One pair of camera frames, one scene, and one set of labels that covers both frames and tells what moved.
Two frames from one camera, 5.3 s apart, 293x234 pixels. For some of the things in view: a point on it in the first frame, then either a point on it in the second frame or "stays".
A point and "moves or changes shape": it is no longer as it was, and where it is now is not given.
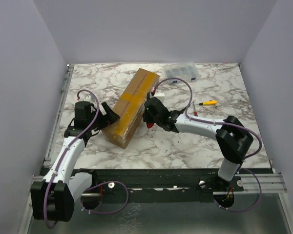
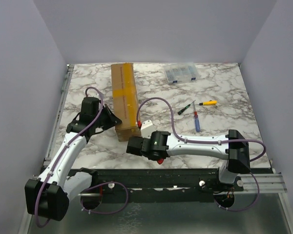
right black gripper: x=148 y=115 -> x=133 y=145
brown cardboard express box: x=130 y=105 -> x=125 y=101
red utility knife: x=150 y=125 moves or changes shape
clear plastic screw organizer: x=187 y=71 stays
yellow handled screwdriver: x=208 y=103 stays
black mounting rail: x=159 y=185 stays
